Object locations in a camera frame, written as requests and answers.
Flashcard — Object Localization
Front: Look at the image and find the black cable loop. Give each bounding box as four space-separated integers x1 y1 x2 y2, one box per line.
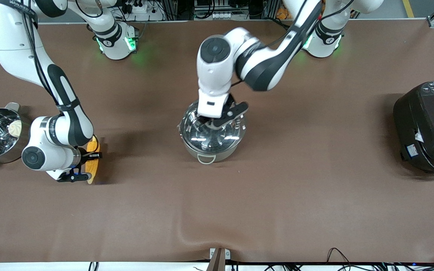
326 247 353 264

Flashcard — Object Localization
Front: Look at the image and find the glass pot lid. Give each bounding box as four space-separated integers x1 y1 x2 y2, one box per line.
180 100 248 152

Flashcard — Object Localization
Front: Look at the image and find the camera stand pole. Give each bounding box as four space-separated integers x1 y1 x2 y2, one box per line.
206 248 226 271

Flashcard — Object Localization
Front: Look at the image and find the white steamed bun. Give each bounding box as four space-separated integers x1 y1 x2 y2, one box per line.
8 120 22 137

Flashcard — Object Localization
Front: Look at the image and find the yellow corn cob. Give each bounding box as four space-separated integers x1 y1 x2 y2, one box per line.
86 135 100 185

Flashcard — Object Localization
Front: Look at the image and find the grey metal clamp bracket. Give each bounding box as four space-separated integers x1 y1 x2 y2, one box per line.
209 248 231 260

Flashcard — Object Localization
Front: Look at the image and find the stainless steel pot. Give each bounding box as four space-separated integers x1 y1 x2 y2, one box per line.
179 124 241 165

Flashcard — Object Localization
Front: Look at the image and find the black rice cooker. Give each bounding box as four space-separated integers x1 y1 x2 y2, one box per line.
393 80 434 178

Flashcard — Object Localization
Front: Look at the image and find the brown table mat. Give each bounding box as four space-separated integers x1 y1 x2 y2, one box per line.
0 20 434 263

